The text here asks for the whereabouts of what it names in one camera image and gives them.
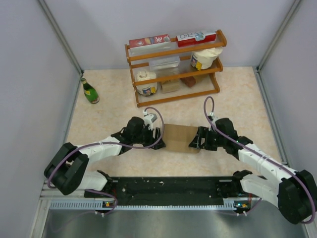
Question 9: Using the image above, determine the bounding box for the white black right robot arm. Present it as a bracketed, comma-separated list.
[189, 118, 317, 224]

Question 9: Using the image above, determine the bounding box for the red brown brick block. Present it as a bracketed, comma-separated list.
[180, 76, 196, 88]

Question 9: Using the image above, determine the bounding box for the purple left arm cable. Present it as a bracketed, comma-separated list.
[47, 107, 165, 216]

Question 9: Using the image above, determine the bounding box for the green glass bottle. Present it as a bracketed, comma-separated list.
[81, 77, 100, 104]

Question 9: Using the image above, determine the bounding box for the aluminium frame rail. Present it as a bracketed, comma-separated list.
[39, 179, 312, 211]

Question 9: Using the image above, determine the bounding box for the white bag shelf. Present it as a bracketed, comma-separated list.
[136, 70, 158, 97]
[190, 47, 223, 71]

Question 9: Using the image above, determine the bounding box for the red foil wrap box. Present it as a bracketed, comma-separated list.
[129, 34, 171, 50]

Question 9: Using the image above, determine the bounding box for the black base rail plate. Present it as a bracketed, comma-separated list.
[84, 173, 247, 207]

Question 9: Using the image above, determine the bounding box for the orange wooden shelf rack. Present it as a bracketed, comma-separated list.
[125, 30, 227, 107]

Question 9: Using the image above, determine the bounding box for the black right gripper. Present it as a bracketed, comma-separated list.
[189, 126, 226, 151]

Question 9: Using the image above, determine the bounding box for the white bag upper shelf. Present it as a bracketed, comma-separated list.
[190, 47, 223, 71]

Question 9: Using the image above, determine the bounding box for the clear plastic container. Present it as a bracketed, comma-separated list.
[149, 56, 180, 71]

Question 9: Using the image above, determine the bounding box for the white bag lower shelf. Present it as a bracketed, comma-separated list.
[136, 70, 158, 97]

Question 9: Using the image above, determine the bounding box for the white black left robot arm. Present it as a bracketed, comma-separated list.
[44, 114, 165, 197]

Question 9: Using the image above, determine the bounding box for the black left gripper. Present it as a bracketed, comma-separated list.
[132, 124, 165, 150]

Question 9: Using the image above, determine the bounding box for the red white toothpaste box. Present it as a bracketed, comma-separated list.
[176, 30, 216, 47]

